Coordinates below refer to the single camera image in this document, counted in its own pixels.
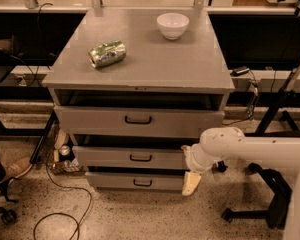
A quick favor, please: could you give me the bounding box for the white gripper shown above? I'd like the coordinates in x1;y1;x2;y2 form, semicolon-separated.
181;143;217;196

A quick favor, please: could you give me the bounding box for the grey drawer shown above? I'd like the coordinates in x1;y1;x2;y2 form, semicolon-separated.
85;172;183;191
72;146;187;170
54;106;224;138

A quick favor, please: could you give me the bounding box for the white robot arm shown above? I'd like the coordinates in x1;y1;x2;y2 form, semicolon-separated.
182;127;300;240

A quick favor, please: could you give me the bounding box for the grey bottom drawer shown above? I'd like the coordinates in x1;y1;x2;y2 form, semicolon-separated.
85;172;183;191

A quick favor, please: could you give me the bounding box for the grey drawer cabinet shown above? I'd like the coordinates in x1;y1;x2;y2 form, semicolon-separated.
44;9;234;181

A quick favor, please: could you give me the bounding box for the grey top drawer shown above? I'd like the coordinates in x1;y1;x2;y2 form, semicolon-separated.
54;106;224;138

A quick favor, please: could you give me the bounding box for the black rolling stand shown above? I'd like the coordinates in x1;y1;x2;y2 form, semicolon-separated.
221;50;300;230

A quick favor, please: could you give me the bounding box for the black power adapter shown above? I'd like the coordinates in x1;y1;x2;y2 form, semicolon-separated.
231;66;250;77

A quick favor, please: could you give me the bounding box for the small silver can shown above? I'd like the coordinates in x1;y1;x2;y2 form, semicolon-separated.
59;145;71;157

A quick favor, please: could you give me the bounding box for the crushed green soda can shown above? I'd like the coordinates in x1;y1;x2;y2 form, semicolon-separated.
88;40;126;68

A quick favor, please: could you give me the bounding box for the white ceramic bowl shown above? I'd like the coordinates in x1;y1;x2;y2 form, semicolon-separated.
157;13;189;40

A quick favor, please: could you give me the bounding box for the tan shoe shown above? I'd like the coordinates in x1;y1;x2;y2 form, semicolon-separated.
5;157;32;179

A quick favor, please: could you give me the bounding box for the black office chair base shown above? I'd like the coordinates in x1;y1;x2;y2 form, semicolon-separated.
0;177;17;225

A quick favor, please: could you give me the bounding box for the black floor cable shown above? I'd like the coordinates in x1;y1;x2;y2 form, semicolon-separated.
32;163;94;240

